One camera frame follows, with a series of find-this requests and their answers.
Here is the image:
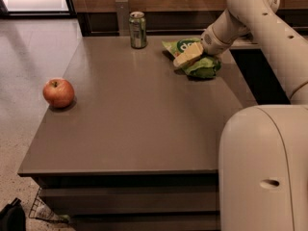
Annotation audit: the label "black bag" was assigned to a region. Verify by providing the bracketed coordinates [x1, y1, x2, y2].
[0, 198, 26, 231]

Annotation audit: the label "grey drawer cabinet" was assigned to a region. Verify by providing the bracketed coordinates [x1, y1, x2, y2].
[18, 37, 255, 231]

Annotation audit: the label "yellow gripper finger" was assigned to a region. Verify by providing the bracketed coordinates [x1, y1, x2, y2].
[173, 41, 203, 68]

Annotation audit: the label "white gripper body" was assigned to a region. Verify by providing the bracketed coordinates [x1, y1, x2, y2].
[200, 25, 231, 56]

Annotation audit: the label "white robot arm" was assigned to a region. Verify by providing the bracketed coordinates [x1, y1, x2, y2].
[173, 0, 308, 231]

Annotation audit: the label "wire basket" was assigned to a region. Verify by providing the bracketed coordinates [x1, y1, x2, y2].
[28, 189, 69, 223]

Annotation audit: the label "left metal bracket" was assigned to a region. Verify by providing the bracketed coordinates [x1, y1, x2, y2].
[115, 0, 129, 37]

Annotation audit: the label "green rice chip bag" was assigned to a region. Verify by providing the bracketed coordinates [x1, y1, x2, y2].
[163, 38, 221, 79]

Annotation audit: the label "red apple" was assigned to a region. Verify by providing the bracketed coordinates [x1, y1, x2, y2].
[42, 78, 75, 108]

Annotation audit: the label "green soda can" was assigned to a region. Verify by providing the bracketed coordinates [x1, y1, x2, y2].
[129, 12, 147, 49]

